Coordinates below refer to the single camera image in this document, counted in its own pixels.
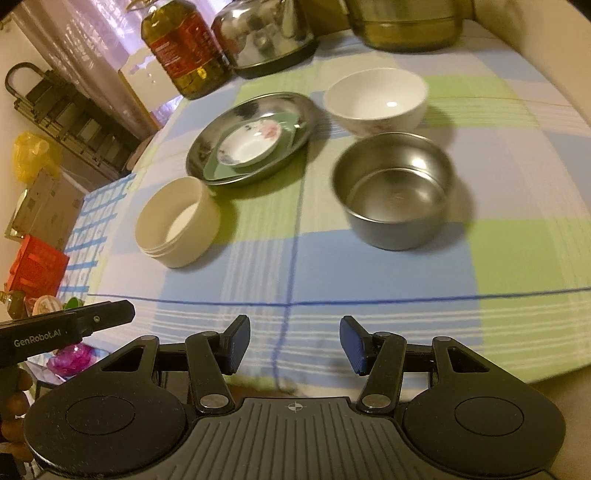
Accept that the blue white checked cloth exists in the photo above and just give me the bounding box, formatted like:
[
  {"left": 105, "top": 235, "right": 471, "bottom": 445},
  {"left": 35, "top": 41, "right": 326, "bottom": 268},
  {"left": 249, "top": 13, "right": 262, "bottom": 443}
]
[{"left": 57, "top": 174, "right": 135, "bottom": 302}]

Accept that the cream plastic round container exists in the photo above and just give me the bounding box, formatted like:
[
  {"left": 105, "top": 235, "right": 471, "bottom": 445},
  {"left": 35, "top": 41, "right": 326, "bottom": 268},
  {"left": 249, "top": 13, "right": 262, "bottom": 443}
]
[{"left": 134, "top": 176, "right": 221, "bottom": 269}]

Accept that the red plastic crate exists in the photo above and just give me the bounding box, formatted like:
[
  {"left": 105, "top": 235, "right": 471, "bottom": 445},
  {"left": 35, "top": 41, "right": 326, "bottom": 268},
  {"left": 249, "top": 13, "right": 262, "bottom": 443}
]
[{"left": 4, "top": 235, "right": 69, "bottom": 298}]

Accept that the yellow plastic bag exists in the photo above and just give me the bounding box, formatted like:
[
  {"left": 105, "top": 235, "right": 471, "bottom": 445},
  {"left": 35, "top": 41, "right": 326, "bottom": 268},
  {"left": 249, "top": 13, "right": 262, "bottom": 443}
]
[{"left": 12, "top": 131, "right": 63, "bottom": 186}]

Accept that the stainless steel steamer pot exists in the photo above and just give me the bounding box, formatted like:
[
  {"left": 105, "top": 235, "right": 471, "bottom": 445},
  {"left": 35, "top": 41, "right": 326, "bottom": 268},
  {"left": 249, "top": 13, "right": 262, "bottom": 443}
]
[{"left": 342, "top": 0, "right": 463, "bottom": 52}]

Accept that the stainless steel round bowl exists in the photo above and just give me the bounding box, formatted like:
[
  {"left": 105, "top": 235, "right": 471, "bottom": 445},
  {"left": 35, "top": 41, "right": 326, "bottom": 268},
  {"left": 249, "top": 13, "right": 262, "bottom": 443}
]
[{"left": 332, "top": 132, "right": 456, "bottom": 251}]

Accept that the white ceramic bowl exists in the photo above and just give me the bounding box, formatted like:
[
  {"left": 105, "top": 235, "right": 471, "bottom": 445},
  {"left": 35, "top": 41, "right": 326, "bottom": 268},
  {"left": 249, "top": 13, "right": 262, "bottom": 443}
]
[{"left": 324, "top": 68, "right": 429, "bottom": 138}]

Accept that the green square plastic plate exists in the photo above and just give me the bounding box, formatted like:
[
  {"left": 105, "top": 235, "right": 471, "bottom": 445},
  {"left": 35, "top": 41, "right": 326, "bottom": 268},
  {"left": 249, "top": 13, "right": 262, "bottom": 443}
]
[{"left": 204, "top": 112, "right": 305, "bottom": 181}]

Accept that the cardboard box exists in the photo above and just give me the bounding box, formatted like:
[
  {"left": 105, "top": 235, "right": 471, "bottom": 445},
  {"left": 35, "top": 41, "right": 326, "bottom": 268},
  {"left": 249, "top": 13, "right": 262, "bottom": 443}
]
[{"left": 4, "top": 170, "right": 84, "bottom": 251}]

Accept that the stainless steel kettle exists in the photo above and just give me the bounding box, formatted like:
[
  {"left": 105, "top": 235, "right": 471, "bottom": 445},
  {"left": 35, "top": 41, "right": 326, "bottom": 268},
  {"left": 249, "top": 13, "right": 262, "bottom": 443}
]
[{"left": 211, "top": 0, "right": 318, "bottom": 79}]

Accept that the person's left hand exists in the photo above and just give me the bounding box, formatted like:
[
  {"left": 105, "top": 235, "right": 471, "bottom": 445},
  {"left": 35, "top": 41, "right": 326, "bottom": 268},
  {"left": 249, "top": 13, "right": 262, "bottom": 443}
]
[{"left": 1, "top": 367, "right": 33, "bottom": 463}]

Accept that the small floral ceramic saucer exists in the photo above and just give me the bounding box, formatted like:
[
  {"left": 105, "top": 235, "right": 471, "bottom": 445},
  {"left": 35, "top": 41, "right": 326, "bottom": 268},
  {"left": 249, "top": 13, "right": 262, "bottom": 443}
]
[{"left": 215, "top": 118, "right": 283, "bottom": 168}]

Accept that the checkered pastel tablecloth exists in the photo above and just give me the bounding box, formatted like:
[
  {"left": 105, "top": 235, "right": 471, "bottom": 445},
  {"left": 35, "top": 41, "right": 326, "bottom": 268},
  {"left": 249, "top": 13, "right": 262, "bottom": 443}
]
[{"left": 84, "top": 21, "right": 590, "bottom": 396}]

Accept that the stainless steel oval plate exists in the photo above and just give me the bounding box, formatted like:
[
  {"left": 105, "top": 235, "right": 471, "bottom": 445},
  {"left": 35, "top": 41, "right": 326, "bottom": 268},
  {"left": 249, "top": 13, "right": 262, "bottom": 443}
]
[{"left": 185, "top": 92, "right": 320, "bottom": 187}]

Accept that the lilac window curtain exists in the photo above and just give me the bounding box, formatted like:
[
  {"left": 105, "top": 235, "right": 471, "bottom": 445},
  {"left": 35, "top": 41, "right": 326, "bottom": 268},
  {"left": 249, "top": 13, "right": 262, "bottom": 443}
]
[{"left": 11, "top": 0, "right": 242, "bottom": 142}]

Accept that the dark folding rack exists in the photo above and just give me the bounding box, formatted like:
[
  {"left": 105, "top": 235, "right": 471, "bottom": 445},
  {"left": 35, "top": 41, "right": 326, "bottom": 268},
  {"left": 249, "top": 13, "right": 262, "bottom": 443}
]
[{"left": 4, "top": 62, "right": 140, "bottom": 181}]

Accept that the cooking oil bottle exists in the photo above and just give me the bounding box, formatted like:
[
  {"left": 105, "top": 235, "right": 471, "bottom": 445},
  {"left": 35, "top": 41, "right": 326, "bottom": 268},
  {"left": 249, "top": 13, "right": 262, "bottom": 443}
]
[{"left": 126, "top": 0, "right": 231, "bottom": 100}]

